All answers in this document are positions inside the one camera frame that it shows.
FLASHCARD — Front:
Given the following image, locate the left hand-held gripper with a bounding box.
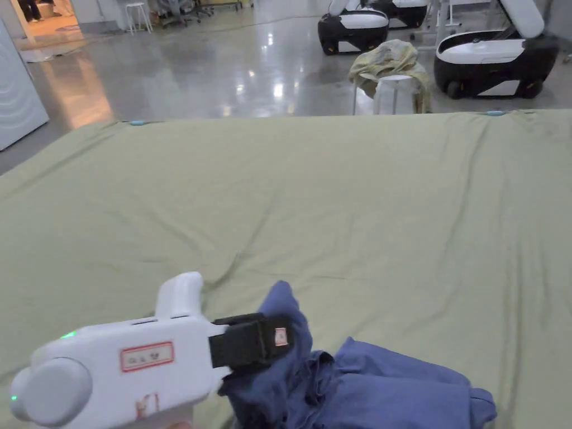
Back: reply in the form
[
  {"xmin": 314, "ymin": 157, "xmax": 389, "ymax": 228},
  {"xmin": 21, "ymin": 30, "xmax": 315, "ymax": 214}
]
[{"xmin": 9, "ymin": 271, "xmax": 271, "ymax": 429}]

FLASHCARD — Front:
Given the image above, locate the dark blue shirt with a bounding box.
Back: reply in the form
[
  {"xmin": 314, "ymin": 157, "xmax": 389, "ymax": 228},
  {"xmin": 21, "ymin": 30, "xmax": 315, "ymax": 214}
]
[{"xmin": 217, "ymin": 280, "xmax": 498, "ymax": 429}]

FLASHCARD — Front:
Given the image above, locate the bed with pale green sheet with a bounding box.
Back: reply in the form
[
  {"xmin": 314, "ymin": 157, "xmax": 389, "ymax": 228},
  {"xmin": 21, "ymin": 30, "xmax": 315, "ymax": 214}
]
[{"xmin": 0, "ymin": 109, "xmax": 572, "ymax": 429}]

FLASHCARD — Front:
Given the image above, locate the white round stool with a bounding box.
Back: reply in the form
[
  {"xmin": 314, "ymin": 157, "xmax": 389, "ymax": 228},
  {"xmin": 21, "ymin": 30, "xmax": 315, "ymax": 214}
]
[
  {"xmin": 352, "ymin": 73, "xmax": 431, "ymax": 116},
  {"xmin": 125, "ymin": 2, "xmax": 154, "ymax": 36}
]

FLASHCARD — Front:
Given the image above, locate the white washing machine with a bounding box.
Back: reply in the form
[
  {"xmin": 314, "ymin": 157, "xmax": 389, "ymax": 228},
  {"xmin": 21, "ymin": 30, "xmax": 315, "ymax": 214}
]
[{"xmin": 0, "ymin": 20, "xmax": 50, "ymax": 152}]

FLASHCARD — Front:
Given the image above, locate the crumpled yellowish cloth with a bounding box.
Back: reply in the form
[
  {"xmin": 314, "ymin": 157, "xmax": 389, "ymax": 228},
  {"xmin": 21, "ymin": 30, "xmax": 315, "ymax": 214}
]
[{"xmin": 348, "ymin": 39, "xmax": 432, "ymax": 114}]

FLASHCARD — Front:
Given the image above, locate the black and white robot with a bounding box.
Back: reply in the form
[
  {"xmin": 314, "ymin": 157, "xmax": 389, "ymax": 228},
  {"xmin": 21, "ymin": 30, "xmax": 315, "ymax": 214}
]
[
  {"xmin": 317, "ymin": 0, "xmax": 390, "ymax": 57},
  {"xmin": 373, "ymin": 0, "xmax": 431, "ymax": 30},
  {"xmin": 433, "ymin": 0, "xmax": 561, "ymax": 100}
]

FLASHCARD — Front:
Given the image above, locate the office chair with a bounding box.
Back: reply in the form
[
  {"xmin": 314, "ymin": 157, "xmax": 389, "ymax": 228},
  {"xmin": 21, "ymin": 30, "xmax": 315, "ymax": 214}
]
[{"xmin": 157, "ymin": 0, "xmax": 216, "ymax": 30}]

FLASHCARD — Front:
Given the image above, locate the white frame table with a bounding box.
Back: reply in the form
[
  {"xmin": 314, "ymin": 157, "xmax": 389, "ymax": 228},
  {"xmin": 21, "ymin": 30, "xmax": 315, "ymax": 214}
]
[{"xmin": 413, "ymin": 0, "xmax": 465, "ymax": 51}]

